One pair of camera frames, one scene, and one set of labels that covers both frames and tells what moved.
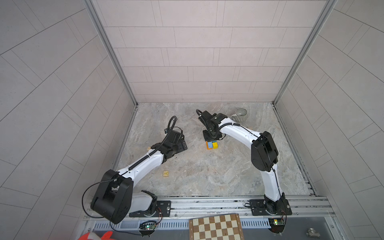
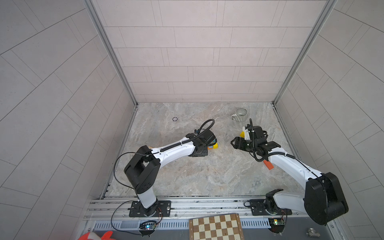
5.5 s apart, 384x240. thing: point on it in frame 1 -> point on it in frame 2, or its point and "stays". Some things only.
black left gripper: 181,148 -> 205,152
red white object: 90,236 stays
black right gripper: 207,139 -> 240,144
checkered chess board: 224,227 stays
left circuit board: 148,227 stays
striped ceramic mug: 240,115 stays
